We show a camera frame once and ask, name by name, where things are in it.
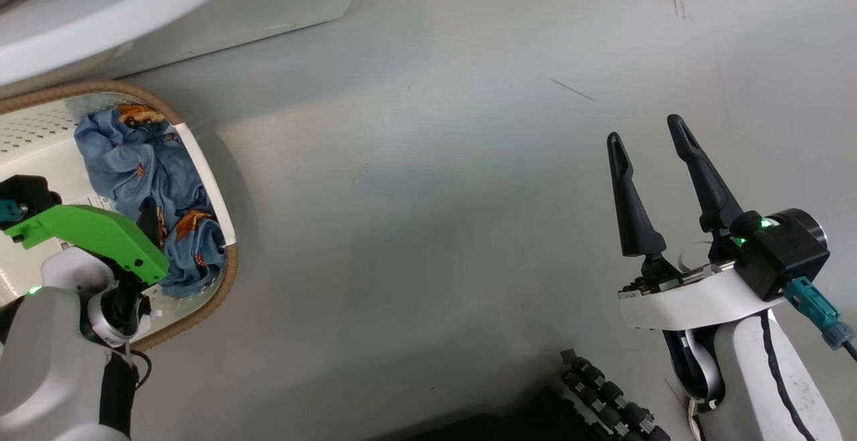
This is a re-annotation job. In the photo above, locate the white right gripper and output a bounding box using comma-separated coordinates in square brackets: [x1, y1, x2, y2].
[607, 114, 787, 331]

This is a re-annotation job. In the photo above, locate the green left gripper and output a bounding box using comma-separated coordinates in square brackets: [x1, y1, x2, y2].
[3, 197, 169, 288]

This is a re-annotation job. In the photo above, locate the blue garment with orange prints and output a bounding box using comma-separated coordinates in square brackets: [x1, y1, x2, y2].
[74, 105, 228, 298]

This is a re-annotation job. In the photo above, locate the white basket label sticker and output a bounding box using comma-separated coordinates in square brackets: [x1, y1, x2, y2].
[64, 193, 118, 213]

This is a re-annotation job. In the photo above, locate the cream basket with brown rim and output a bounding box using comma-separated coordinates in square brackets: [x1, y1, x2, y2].
[0, 80, 240, 351]

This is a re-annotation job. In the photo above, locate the teal right camera cable connector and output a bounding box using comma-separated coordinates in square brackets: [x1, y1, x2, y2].
[785, 277, 857, 361]

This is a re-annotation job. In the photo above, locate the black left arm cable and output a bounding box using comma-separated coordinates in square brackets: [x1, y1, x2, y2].
[100, 351, 153, 441]

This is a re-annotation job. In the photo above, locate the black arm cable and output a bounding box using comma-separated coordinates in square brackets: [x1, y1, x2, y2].
[760, 311, 817, 441]
[100, 351, 153, 441]

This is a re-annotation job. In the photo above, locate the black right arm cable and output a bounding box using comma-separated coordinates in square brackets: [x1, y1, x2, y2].
[760, 311, 817, 441]

